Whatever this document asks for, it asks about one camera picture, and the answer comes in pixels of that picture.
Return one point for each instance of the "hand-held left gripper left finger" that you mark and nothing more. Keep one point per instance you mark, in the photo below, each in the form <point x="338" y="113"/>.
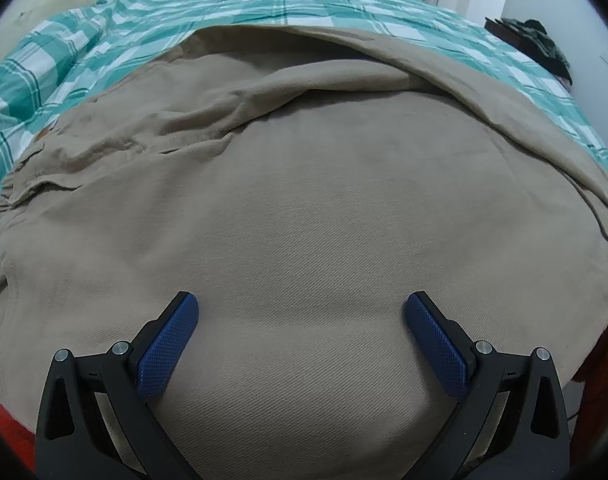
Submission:
<point x="169" y="345"/>

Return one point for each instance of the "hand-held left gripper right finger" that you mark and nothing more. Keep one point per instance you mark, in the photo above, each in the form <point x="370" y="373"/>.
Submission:
<point x="436" y="345"/>

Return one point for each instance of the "khaki pants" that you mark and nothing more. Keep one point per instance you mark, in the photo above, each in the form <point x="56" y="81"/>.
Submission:
<point x="304" y="235"/>

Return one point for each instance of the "orange patterned rug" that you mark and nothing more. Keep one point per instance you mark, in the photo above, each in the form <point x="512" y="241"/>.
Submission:
<point x="604" y="350"/>

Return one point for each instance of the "pile of dark clothes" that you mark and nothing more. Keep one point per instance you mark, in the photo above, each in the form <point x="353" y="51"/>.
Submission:
<point x="544" y="45"/>

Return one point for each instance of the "dark wooden nightstand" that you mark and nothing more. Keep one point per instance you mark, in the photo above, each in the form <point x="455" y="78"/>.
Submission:
<point x="501" y="32"/>

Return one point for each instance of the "green checked blanket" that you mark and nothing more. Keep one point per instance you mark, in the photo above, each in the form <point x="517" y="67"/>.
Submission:
<point x="334" y="5"/>

